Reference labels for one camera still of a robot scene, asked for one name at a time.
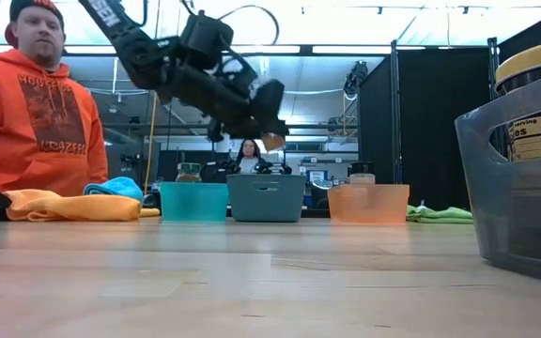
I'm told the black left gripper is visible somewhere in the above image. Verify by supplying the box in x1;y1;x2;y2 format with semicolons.
157;65;291;142

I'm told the small clear glass jar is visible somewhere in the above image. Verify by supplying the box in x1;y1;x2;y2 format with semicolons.
260;132;286;152

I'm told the green-lid spice jar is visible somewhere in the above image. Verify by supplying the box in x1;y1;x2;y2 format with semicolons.
175;161;203;184

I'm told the black-lid spice jar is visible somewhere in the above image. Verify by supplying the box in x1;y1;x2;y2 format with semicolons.
348;161;377;186

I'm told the yellow-lid spice jar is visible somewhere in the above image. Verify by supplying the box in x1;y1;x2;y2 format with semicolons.
488;37;541;163

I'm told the person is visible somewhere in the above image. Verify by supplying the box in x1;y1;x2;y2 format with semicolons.
235;138;265;175
0;0;110;197

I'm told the blue-grey plastic bin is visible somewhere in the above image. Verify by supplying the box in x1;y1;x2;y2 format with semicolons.
225;174;308;223

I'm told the teal plastic bin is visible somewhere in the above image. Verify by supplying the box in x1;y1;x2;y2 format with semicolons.
159;181;230;223

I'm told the orange plastic bin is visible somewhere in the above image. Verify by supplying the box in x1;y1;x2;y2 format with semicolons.
327;183;411;225

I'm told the blue cloth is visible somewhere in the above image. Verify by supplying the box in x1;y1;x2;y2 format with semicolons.
83;176;145;202

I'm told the black room divider panel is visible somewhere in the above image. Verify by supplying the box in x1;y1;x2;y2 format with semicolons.
358;4;541;212

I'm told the green cloth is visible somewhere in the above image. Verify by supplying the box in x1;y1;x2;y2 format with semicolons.
406;204;474;225

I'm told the yellow cloth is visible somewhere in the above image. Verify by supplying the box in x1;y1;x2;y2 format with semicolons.
3;188;162;223

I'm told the grey plastic bin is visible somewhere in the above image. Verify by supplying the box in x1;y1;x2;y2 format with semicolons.
455;65;541;287

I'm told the black table frame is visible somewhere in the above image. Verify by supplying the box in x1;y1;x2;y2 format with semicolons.
141;206;331;220

